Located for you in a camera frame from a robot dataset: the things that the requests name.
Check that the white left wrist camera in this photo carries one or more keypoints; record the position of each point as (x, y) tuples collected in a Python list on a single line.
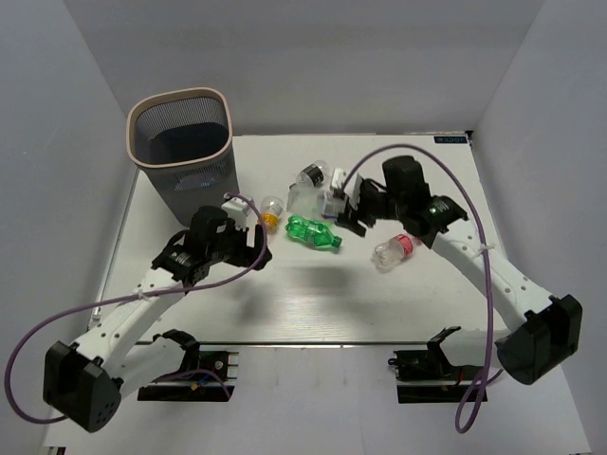
[(238, 210)]

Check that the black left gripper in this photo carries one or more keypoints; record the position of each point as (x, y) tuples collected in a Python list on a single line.
[(248, 254)]

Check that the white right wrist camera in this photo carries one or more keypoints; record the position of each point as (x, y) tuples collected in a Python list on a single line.
[(342, 188)]

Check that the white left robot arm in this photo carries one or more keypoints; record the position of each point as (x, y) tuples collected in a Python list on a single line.
[(87, 379)]

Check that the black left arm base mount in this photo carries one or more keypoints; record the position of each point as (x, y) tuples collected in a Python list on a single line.
[(203, 376)]

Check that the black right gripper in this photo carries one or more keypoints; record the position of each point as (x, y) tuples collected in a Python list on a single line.
[(349, 220)]

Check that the clear bottle orange label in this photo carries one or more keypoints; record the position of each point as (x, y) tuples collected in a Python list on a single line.
[(272, 208)]

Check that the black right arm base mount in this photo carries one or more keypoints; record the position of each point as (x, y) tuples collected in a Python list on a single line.
[(437, 369)]

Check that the clear bottle black label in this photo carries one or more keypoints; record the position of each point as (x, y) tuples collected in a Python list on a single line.
[(313, 175)]

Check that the green plastic bottle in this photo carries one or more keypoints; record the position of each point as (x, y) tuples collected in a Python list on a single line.
[(312, 233)]

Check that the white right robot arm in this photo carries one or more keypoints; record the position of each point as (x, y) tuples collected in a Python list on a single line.
[(543, 329)]

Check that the grey mesh waste bin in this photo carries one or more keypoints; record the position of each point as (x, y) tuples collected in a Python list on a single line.
[(183, 141)]

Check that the clear bottle white cap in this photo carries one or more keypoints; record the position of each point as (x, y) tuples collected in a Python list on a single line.
[(313, 203)]

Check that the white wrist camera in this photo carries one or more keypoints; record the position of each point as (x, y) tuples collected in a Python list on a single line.
[(238, 210), (342, 188)]

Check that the clear bottle red label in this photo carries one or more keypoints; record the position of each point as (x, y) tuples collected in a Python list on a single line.
[(388, 255)]

